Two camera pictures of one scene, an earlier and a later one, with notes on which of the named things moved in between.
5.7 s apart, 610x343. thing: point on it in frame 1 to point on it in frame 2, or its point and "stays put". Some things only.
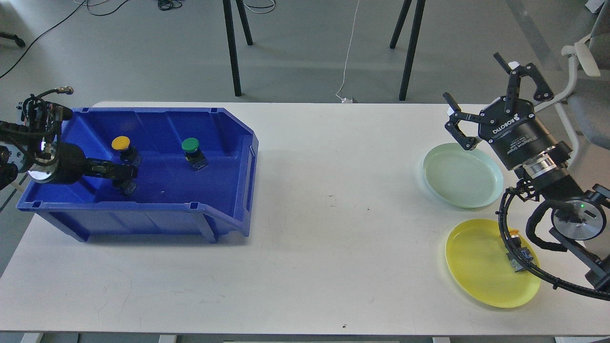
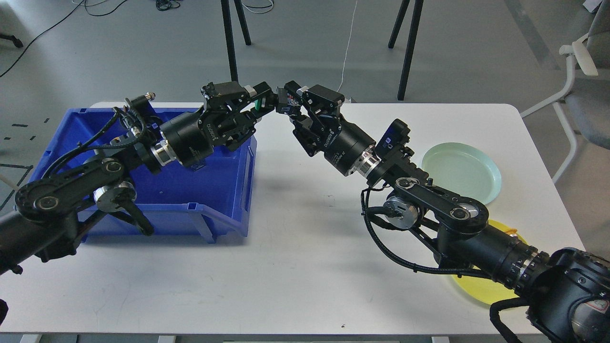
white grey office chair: (584, 107) stays put
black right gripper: (508, 124) to (343, 148)
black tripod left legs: (228, 11) stays put
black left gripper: (72, 164) to (193, 139)
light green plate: (463, 178) stays put
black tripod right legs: (419, 11) stays put
